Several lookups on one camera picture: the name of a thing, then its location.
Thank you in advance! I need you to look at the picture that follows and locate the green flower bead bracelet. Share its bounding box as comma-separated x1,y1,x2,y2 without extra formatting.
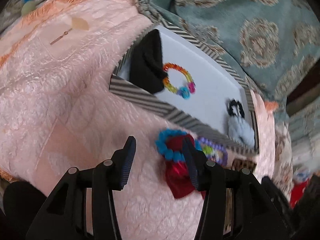
202,144,216,157

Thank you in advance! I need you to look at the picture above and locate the rainbow bead bracelet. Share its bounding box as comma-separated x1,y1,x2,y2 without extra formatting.
162,62,196,100

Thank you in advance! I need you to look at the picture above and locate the pink quilted bedspread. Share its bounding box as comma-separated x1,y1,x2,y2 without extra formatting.
1,0,275,239

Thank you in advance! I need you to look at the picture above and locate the red satin bow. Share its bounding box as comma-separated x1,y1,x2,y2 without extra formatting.
165,134,196,199

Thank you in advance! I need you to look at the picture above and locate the striped black white tray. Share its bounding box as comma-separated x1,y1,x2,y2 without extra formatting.
109,22,259,155

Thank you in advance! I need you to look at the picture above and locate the black scrunchie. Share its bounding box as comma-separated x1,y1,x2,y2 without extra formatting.
227,99,245,118

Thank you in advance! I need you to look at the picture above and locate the blue bead bracelet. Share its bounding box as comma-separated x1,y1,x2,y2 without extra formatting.
154,128,203,163

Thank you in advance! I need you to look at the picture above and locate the purple bead bracelet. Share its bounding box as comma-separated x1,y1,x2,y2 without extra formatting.
198,136,229,167

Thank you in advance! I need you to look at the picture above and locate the black velvet pouch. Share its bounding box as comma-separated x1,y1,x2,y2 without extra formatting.
129,29,168,94

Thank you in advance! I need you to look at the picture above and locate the leopard print bow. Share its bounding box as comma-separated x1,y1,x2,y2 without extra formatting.
231,158,257,173

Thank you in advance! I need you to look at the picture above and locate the light blue fluffy scrunchie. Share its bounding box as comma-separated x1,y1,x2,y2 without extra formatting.
228,115,255,148

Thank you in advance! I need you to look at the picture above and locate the teal damask curtain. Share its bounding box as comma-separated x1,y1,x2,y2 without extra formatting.
136,0,319,100

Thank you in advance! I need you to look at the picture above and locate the floral cream fabric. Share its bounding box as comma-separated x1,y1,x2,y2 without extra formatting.
272,122,319,200

